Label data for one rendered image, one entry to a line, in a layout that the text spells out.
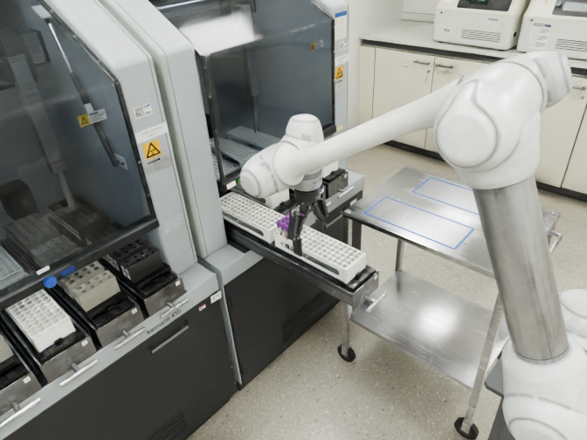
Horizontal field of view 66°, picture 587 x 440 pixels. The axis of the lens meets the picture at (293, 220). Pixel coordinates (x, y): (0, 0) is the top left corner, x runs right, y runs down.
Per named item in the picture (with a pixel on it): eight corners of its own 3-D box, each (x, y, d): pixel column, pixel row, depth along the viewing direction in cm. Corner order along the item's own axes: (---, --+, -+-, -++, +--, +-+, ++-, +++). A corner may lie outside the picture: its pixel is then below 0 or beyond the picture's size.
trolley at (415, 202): (335, 356, 211) (334, 209, 165) (390, 302, 238) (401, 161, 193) (475, 447, 172) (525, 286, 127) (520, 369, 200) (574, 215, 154)
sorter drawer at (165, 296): (51, 236, 176) (44, 216, 171) (86, 220, 184) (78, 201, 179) (157, 325, 134) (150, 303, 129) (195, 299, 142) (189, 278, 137)
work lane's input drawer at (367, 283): (207, 230, 174) (203, 210, 169) (234, 214, 182) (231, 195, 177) (364, 319, 131) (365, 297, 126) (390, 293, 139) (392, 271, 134)
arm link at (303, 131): (301, 156, 135) (273, 174, 127) (299, 106, 127) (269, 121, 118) (332, 165, 130) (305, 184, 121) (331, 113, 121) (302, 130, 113)
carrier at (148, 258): (160, 262, 145) (156, 247, 142) (164, 264, 144) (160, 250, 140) (128, 281, 138) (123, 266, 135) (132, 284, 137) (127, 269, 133)
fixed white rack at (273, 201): (220, 188, 186) (218, 175, 183) (238, 179, 192) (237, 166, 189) (272, 212, 169) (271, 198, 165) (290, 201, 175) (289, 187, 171)
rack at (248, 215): (214, 216, 169) (211, 202, 165) (234, 204, 175) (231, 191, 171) (270, 246, 152) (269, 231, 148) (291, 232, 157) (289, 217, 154)
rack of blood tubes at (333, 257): (274, 249, 150) (272, 233, 147) (294, 235, 156) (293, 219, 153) (347, 286, 133) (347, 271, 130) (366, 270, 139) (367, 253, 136)
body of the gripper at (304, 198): (307, 195, 128) (307, 222, 133) (326, 183, 133) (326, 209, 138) (287, 187, 132) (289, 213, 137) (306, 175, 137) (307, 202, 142)
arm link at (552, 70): (471, 61, 93) (445, 79, 85) (569, 26, 80) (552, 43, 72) (489, 120, 97) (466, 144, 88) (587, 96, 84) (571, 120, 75)
